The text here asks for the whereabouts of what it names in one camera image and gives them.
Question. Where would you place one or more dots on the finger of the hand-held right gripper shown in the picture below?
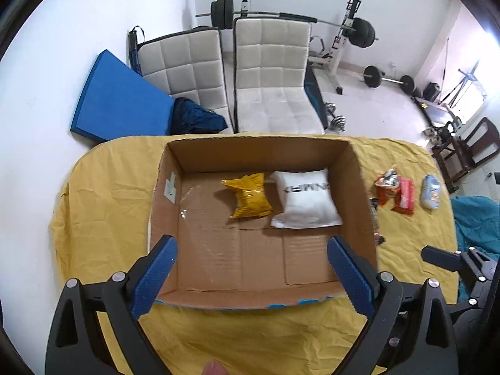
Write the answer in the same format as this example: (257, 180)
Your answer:
(441, 258)

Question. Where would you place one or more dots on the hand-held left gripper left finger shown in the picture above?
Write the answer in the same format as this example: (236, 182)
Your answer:
(156, 271)

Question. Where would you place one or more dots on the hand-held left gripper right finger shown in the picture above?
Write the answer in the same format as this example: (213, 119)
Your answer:
(351, 275)

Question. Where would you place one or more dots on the light blue soft packet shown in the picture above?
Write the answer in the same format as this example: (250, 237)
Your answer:
(430, 192)

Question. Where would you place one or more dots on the orange-red packet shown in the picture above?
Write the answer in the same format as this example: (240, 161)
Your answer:
(405, 199)

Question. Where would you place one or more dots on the orange snack packet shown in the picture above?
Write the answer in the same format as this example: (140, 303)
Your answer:
(386, 187)

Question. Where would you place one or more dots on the cardboard box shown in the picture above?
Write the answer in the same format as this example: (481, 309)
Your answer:
(254, 258)

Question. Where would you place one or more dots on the person's left hand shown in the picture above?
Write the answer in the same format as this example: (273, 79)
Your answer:
(213, 368)

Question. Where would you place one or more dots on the teal cloth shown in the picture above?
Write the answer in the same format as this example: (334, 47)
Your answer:
(474, 222)

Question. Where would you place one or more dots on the dark snack packet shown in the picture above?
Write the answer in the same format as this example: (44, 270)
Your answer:
(375, 222)

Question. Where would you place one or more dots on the yellow tablecloth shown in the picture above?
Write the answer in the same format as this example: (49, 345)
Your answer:
(113, 203)

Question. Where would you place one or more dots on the white plastic packet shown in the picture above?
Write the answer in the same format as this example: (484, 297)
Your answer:
(306, 203)

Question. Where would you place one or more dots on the dark wooden chair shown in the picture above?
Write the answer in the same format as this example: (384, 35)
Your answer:
(468, 144)

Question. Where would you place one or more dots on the yellow plastic packet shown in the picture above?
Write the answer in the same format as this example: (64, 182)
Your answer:
(248, 197)

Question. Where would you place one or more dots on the chrome dumbbell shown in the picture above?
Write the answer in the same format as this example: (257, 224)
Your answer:
(338, 122)
(331, 106)

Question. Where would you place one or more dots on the dark blue cloth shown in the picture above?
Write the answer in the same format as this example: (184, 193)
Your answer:
(195, 119)

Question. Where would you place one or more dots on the black bag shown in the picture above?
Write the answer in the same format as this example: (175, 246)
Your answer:
(431, 91)

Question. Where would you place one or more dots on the blue foam mat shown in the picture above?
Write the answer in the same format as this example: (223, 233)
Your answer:
(117, 97)

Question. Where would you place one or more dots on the black tripod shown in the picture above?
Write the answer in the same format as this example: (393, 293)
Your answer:
(466, 80)

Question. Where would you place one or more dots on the black and blue bench pad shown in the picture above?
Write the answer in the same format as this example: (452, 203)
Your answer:
(314, 93)

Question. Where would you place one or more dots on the short barbell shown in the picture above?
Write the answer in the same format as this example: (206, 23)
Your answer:
(390, 80)

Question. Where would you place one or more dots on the white quilted chair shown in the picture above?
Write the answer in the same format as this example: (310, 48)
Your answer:
(273, 74)
(183, 66)

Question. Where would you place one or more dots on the white weight bench rack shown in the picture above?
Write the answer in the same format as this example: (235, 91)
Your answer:
(338, 47)

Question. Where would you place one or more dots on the barbell with black plates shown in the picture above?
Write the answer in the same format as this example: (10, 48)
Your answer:
(361, 31)

